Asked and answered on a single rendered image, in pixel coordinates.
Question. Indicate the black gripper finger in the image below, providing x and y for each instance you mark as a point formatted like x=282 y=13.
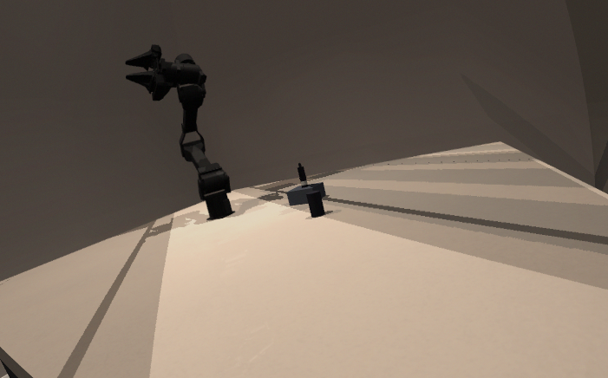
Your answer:
x=142 y=60
x=146 y=79

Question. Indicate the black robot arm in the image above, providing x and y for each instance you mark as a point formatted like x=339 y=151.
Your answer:
x=211 y=176

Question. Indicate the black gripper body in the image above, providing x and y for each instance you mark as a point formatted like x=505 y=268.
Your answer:
x=163 y=72

